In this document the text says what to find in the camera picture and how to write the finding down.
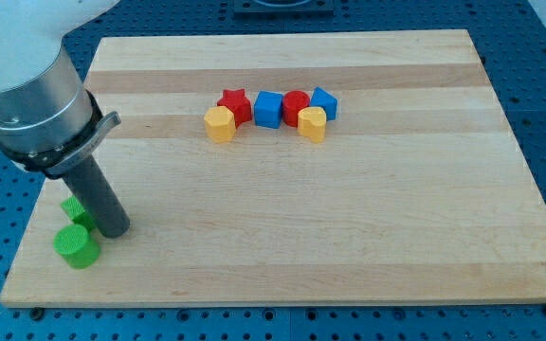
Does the grey cylindrical pointer tool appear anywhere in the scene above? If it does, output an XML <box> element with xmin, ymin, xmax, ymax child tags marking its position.
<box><xmin>63</xmin><ymin>156</ymin><xmax>131</xmax><ymax>239</ymax></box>

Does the red star block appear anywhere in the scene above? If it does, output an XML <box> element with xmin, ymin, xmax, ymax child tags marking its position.
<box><xmin>216</xmin><ymin>89</ymin><xmax>253</xmax><ymax>127</ymax></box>

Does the green cube block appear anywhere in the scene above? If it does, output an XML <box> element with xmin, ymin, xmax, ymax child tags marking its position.
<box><xmin>60</xmin><ymin>196</ymin><xmax>96</xmax><ymax>232</ymax></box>

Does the green cylinder block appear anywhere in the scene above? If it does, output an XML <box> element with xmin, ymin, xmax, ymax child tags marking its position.
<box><xmin>53</xmin><ymin>224</ymin><xmax>100</xmax><ymax>269</ymax></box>

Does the blue cube block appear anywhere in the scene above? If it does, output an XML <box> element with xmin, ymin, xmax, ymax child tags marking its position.
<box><xmin>254</xmin><ymin>91</ymin><xmax>282</xmax><ymax>129</ymax></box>

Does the red cylinder block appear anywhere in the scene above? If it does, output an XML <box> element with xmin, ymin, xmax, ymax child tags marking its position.
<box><xmin>282</xmin><ymin>90</ymin><xmax>310</xmax><ymax>127</ymax></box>

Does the yellow heart block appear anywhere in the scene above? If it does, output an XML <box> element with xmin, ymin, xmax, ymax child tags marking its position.
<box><xmin>298</xmin><ymin>106</ymin><xmax>327</xmax><ymax>143</ymax></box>

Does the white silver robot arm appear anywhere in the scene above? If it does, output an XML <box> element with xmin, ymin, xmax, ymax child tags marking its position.
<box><xmin>0</xmin><ymin>0</ymin><xmax>120</xmax><ymax>178</ymax></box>

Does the wooden board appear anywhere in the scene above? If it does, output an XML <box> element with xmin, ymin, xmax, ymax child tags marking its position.
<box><xmin>0</xmin><ymin>29</ymin><xmax>546</xmax><ymax>308</ymax></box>

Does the blue pentagon block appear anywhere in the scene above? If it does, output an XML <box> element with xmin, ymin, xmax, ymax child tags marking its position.
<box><xmin>310</xmin><ymin>87</ymin><xmax>338</xmax><ymax>121</ymax></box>

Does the yellow hexagon block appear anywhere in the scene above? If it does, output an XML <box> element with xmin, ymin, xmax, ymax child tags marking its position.
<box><xmin>204</xmin><ymin>106</ymin><xmax>236</xmax><ymax>143</ymax></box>

